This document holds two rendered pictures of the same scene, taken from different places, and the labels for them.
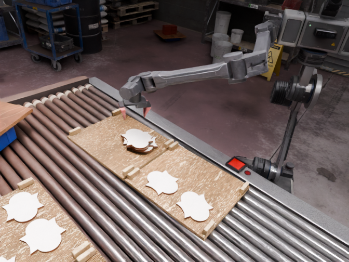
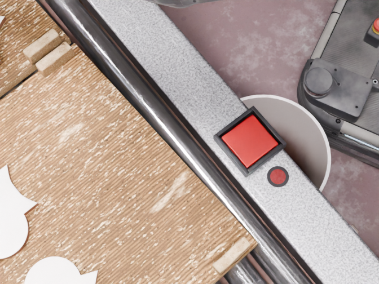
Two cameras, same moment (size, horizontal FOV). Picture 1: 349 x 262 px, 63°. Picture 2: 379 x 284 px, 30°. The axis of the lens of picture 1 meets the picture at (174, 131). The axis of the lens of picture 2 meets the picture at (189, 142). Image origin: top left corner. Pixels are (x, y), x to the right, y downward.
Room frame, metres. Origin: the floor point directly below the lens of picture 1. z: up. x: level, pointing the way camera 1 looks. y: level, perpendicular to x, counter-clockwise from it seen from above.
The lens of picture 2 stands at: (0.70, -0.32, 1.90)
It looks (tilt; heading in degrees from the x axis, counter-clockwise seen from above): 72 degrees down; 17
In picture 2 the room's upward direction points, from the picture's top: 5 degrees counter-clockwise
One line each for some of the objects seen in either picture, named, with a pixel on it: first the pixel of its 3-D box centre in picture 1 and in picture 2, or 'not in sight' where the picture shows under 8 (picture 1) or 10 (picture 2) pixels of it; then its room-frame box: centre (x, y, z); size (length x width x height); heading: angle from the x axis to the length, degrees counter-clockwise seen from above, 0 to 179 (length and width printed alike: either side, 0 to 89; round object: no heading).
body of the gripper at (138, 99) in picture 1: (134, 96); not in sight; (1.12, 0.19, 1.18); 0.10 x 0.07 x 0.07; 114
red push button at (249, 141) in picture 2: (236, 164); (249, 141); (1.03, -0.31, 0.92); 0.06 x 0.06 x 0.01; 50
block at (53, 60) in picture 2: (173, 146); (55, 59); (1.08, 0.00, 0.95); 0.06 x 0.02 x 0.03; 144
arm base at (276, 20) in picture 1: (269, 29); not in sight; (1.44, -0.41, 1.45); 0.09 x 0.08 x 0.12; 77
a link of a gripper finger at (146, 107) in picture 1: (142, 108); not in sight; (1.13, 0.16, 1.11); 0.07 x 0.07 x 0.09; 24
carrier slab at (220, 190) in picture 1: (188, 184); (67, 217); (0.86, -0.08, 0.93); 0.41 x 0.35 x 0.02; 54
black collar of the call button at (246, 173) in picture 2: (236, 164); (249, 141); (1.03, -0.31, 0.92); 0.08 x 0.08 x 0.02; 50
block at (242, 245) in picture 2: (244, 187); (231, 256); (0.85, -0.32, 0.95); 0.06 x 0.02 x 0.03; 144
